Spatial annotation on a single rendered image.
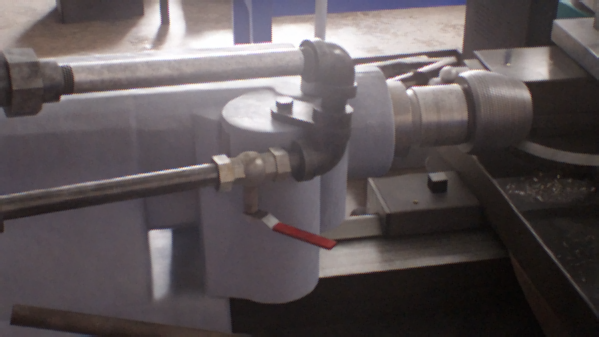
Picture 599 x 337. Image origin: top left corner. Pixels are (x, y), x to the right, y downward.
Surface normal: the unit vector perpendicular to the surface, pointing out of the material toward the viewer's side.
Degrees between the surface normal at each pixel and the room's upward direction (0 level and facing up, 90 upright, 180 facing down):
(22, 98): 101
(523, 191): 0
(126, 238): 70
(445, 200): 0
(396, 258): 0
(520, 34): 90
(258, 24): 90
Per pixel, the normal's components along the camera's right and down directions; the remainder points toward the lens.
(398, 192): 0.00, -0.88
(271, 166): 0.41, 0.06
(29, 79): 0.47, -0.16
